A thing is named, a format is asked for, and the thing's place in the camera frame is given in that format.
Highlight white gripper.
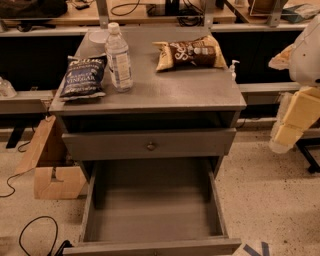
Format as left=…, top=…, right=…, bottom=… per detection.
left=269, top=88, right=320, bottom=154

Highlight clear plastic water bottle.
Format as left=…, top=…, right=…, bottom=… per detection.
left=105, top=22, right=133, bottom=92

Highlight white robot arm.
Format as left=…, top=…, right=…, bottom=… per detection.
left=269, top=15, right=320, bottom=154

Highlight small pump dispenser bottle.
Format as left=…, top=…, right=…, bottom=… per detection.
left=229, top=60, right=240, bottom=81

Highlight grey drawer cabinet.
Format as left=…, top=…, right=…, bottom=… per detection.
left=50, top=27, right=246, bottom=176

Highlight grey upper drawer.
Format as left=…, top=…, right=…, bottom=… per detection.
left=62, top=128, right=236, bottom=161

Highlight grey open middle drawer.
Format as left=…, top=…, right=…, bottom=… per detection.
left=63, top=158, right=241, bottom=256

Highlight black table leg stand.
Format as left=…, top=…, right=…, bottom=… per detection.
left=296, top=138, right=320, bottom=174

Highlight brown and yellow snack bag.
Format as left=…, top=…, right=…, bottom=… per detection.
left=153, top=35, right=227, bottom=71

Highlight blue tape marker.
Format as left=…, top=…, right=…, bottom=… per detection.
left=241, top=241, right=271, bottom=256

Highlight blue vinegar chip bag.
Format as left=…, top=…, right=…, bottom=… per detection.
left=60, top=55, right=107, bottom=101

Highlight cardboard box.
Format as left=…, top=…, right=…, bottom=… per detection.
left=15, top=116, right=88, bottom=200

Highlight clear plastic container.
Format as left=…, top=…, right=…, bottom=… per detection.
left=0, top=77, right=17, bottom=98

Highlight black bag on shelf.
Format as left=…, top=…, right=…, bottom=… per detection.
left=0, top=0, right=68, bottom=19

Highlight black floor cable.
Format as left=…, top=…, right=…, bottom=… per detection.
left=0, top=139, right=73, bottom=256

